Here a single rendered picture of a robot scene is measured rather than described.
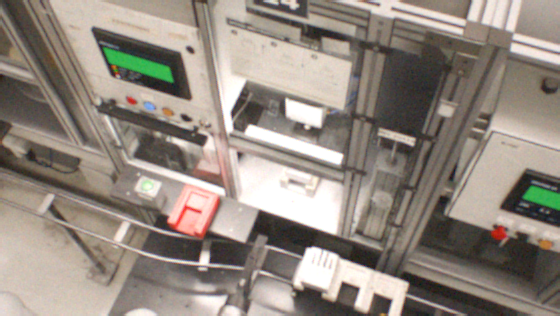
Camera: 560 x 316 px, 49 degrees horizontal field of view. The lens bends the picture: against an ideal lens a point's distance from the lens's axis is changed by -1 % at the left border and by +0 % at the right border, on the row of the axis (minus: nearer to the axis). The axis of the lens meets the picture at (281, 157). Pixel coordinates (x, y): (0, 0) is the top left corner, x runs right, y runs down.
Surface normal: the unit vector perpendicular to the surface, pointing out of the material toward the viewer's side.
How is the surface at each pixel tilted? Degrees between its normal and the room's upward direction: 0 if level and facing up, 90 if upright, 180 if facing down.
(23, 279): 0
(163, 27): 90
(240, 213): 0
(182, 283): 0
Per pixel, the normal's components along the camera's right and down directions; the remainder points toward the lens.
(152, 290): -0.02, -0.49
